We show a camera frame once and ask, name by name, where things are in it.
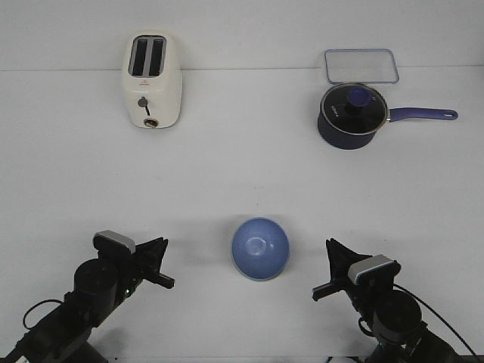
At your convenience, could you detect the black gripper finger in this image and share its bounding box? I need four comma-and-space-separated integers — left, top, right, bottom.
134, 237, 169, 274
326, 238, 369, 284

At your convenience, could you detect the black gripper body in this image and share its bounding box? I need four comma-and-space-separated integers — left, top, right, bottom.
113, 251, 175, 299
312, 270, 397, 309

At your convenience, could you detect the blue bowl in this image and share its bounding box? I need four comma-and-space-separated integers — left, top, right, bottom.
231, 217, 290, 281

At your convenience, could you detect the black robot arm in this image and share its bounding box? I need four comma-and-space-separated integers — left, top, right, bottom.
1, 230, 175, 362
312, 238, 483, 362

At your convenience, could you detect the dark blue saucepan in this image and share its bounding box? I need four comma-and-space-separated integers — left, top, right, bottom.
318, 98, 458, 150

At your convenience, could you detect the glass pot lid blue knob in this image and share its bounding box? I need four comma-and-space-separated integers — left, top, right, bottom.
321, 83, 389, 135

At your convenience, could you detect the white two-slot toaster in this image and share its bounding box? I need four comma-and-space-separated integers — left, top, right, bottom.
121, 30, 182, 129

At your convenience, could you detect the clear container lid blue rim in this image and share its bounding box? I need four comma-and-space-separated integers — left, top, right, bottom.
323, 48, 399, 85

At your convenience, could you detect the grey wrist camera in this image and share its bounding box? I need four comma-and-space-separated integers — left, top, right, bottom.
93, 230, 135, 255
347, 254, 402, 285

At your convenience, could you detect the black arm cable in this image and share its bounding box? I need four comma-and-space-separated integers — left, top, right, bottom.
357, 285, 479, 358
22, 299, 65, 332

